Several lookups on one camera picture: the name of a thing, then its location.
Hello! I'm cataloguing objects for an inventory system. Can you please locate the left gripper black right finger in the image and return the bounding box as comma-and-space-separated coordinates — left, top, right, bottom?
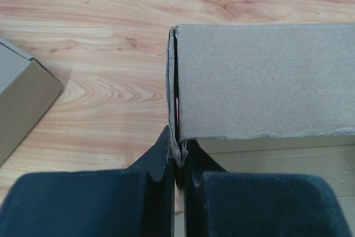
184, 140, 351, 236

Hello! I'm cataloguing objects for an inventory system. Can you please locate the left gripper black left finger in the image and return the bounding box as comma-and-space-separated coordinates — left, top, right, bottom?
1, 127, 174, 236

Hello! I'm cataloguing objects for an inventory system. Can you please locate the folded brown cardboard box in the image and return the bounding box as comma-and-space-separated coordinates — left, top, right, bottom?
1, 38, 64, 163

